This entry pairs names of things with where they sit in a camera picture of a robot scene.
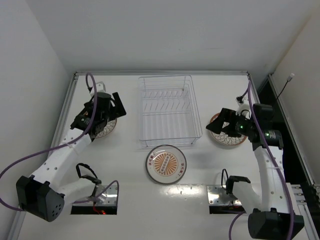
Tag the white wire dish rack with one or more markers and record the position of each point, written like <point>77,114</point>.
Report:
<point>168,111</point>

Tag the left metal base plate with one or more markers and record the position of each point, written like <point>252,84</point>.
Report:
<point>106,198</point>

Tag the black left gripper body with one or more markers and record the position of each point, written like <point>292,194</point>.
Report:
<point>114,105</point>

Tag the floral brown-rim plate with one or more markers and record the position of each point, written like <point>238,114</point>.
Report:
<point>110,126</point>
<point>228,141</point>

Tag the black wall cable white plug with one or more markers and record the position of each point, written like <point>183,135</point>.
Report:
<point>289,78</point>

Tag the glass plate orange sunburst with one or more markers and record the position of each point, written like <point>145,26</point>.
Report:
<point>166,164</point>

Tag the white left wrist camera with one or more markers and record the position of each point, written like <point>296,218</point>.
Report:
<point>100,88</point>

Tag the aluminium frame rail right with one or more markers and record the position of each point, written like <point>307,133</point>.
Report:
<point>299,121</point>

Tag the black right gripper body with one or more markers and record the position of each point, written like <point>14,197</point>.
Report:
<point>227,120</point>

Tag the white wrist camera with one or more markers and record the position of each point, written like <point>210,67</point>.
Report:
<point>243,106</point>
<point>100,88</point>

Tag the metal base plate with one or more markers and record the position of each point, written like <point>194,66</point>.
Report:
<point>106,198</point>
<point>217,197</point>

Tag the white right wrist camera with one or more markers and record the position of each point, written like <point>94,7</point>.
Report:
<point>243,106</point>

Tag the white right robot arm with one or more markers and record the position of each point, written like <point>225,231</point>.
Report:
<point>270,215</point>

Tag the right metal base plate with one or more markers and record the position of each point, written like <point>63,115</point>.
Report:
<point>217,197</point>

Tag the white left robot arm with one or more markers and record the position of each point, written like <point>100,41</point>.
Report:
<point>42,194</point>

